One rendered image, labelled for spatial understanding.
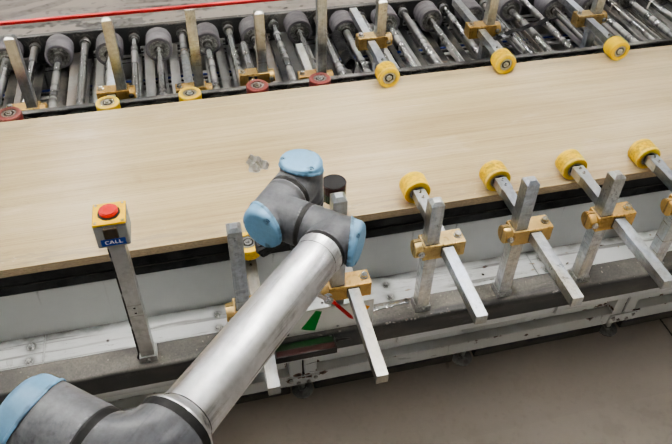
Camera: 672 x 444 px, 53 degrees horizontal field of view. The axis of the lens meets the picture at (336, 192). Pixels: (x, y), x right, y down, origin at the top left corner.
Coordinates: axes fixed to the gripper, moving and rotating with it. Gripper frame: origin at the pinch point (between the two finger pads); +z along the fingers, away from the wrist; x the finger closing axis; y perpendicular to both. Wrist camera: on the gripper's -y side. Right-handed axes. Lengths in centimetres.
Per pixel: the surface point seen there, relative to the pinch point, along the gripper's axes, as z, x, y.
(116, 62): 2, 115, -43
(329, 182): -17.8, 12.7, 10.9
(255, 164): 8, 54, -3
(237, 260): -3.3, 6.1, -13.2
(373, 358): 13.7, -16.8, 14.9
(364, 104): 10, 82, 39
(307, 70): 17, 119, 26
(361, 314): 13.7, -3.5, 15.5
